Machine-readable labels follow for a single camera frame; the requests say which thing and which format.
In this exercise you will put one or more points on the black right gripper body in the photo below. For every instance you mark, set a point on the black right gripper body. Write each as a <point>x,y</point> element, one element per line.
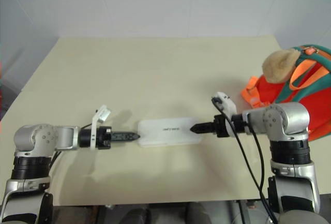
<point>219,127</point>

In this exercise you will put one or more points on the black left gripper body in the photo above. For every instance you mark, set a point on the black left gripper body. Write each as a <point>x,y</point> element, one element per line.
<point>103,138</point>

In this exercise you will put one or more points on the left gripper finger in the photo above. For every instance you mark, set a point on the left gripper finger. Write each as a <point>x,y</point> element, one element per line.
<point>124,139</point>
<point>124,134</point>

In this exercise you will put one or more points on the white box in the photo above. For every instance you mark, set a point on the white box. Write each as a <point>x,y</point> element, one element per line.
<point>168,132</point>

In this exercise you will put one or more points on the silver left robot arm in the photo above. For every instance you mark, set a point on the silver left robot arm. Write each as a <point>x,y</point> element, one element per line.
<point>38,137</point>

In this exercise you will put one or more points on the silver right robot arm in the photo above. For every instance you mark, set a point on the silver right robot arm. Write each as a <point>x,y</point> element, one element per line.
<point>289,120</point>

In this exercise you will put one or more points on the orange and teal backpack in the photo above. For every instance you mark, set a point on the orange and teal backpack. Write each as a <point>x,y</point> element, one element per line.
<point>315,87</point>

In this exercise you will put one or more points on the grey rounded shape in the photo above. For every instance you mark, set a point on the grey rounded shape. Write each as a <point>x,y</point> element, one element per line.
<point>300,218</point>

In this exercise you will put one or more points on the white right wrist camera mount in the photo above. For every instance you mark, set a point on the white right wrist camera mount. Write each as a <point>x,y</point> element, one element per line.
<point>227,103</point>

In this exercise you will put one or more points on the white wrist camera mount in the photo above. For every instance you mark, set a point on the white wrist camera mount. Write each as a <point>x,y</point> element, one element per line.
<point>227,103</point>
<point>103,112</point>

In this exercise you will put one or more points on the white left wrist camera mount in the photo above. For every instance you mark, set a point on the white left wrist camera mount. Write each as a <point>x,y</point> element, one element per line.
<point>103,112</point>

